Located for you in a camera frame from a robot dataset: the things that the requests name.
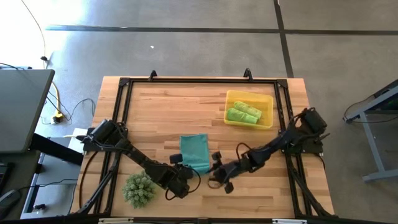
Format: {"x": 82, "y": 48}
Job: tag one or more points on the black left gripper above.
{"x": 182, "y": 177}

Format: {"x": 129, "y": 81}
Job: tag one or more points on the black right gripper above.
{"x": 225, "y": 172}

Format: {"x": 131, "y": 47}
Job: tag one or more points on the teal microfiber towel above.
{"x": 195, "y": 152}

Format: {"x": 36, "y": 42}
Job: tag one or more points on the lime green microfiber towel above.
{"x": 241, "y": 116}
{"x": 248, "y": 109}

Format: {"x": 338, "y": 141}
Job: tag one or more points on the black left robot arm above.
{"x": 136, "y": 155}

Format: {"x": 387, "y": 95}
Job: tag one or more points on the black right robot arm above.
{"x": 280, "y": 143}

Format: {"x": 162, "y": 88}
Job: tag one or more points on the yellow plastic basket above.
{"x": 267, "y": 102}

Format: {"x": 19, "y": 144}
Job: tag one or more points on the artificial green plant ball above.
{"x": 138, "y": 189}

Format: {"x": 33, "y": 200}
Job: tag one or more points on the black desk foot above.
{"x": 56, "y": 149}

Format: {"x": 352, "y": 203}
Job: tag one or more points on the white floor platform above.
{"x": 53, "y": 174}

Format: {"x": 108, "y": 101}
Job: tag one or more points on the small black object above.
{"x": 39, "y": 207}

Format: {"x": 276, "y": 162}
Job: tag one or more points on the grey desk top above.
{"x": 21, "y": 109}

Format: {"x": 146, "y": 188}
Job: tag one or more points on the small black floor plug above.
{"x": 44, "y": 58}

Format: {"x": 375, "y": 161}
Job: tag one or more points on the grey handheld device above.
{"x": 7, "y": 199}

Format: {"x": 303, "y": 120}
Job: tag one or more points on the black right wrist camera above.
{"x": 229, "y": 187}

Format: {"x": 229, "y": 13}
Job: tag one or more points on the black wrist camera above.
{"x": 229, "y": 187}
{"x": 182, "y": 192}

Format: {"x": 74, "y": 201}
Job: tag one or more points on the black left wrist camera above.
{"x": 182, "y": 192}

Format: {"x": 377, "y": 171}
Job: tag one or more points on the black aluminium table frame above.
{"x": 202, "y": 80}

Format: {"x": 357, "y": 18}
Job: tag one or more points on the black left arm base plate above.
{"x": 90, "y": 146}

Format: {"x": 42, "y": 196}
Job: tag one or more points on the silver metal bracket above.
{"x": 115, "y": 221}
{"x": 289, "y": 221}

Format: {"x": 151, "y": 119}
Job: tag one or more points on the black frame clamp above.
{"x": 152, "y": 72}
{"x": 247, "y": 70}

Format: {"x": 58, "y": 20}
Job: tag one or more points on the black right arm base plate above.
{"x": 314, "y": 147}

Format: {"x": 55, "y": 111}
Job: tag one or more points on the grey metal table frame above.
{"x": 371, "y": 146}

